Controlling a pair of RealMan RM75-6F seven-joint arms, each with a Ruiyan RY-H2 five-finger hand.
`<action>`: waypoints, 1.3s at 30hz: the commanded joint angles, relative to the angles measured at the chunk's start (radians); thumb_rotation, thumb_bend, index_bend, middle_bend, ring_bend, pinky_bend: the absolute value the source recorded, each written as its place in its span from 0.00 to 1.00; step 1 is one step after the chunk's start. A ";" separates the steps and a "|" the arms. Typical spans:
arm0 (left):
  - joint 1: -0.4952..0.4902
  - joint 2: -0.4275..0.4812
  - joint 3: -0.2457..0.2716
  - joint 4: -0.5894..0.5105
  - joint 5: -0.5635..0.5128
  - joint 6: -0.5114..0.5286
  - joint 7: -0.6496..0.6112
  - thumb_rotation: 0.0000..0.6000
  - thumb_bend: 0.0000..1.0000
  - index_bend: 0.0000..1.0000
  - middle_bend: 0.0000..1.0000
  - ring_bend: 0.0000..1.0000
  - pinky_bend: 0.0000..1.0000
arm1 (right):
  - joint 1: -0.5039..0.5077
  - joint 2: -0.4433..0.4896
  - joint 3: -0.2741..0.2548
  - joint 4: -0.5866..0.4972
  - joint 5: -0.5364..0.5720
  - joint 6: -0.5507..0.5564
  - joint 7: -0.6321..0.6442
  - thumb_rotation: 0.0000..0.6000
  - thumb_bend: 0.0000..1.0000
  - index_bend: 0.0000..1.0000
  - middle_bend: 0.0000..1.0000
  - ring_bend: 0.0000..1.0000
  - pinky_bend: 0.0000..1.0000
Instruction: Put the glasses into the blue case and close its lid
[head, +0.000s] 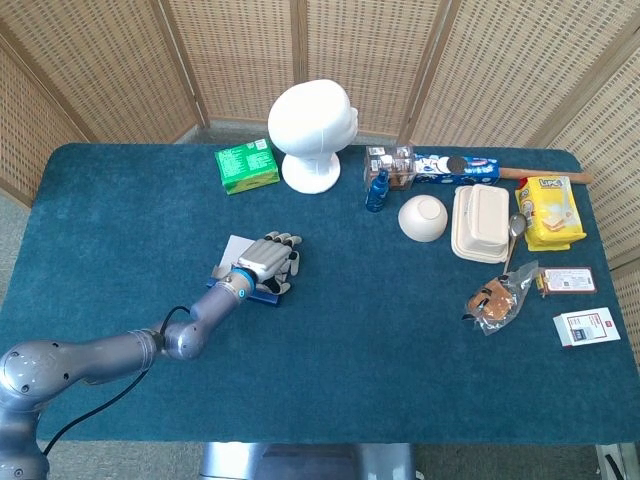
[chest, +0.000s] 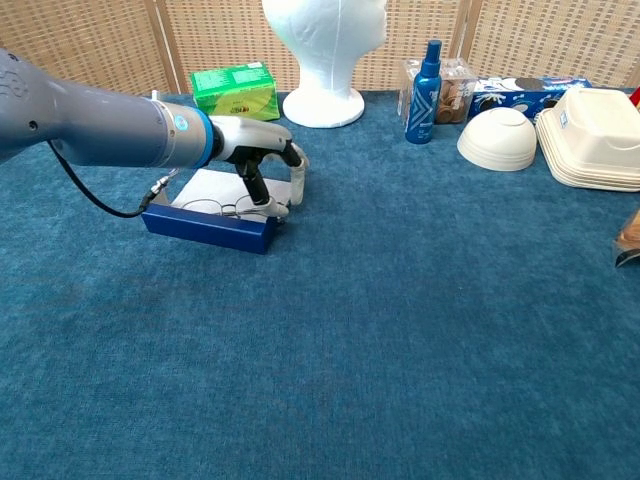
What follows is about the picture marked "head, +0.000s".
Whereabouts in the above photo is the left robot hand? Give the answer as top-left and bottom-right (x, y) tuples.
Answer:
(234, 230), (304, 296)

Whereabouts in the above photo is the blue glasses case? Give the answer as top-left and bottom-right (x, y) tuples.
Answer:
(205, 234), (284, 307)

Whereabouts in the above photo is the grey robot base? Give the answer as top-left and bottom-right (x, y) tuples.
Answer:
(198, 441), (417, 480)

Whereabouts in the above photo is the green cardboard box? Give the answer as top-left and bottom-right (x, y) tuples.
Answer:
(214, 138), (281, 196)

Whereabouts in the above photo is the blue table cloth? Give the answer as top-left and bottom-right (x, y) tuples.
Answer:
(0, 142), (640, 446)

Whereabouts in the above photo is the blue spray bottle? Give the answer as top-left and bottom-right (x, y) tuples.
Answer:
(364, 168), (391, 214)

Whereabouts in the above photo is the white foam mannequin head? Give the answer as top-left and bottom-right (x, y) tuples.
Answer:
(267, 78), (359, 195)

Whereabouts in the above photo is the clear plastic biscuit box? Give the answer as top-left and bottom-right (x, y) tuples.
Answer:
(363, 145), (417, 192)

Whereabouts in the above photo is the cream upturned bowl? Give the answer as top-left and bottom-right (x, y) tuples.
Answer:
(397, 194), (449, 244)

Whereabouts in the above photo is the cream lunch box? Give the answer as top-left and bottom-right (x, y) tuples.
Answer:
(450, 183), (511, 265)

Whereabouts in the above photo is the blue cookie box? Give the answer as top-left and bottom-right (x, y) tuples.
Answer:
(412, 152), (502, 185)

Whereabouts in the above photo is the bread in clear bag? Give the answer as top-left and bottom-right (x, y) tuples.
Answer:
(462, 260), (540, 337)

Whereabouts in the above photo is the wicker folding screen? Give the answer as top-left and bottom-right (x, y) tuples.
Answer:
(0, 0), (640, 366)

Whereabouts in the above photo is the metal spoon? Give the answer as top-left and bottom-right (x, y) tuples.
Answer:
(501, 212), (529, 276)

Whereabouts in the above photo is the wooden rolling pin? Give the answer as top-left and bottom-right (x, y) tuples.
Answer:
(498, 167), (594, 185)

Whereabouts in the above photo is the yellow snack bag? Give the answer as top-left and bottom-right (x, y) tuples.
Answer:
(514, 174), (587, 253)

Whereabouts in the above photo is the brown red flat package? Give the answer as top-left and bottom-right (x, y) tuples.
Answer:
(535, 266), (599, 300)

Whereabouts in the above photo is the small white red box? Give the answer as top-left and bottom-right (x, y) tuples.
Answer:
(552, 306), (622, 348)

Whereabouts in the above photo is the white equipment base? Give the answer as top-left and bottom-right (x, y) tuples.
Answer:
(594, 442), (640, 480)

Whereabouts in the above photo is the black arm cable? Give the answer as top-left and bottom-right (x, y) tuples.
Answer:
(42, 305), (191, 456)

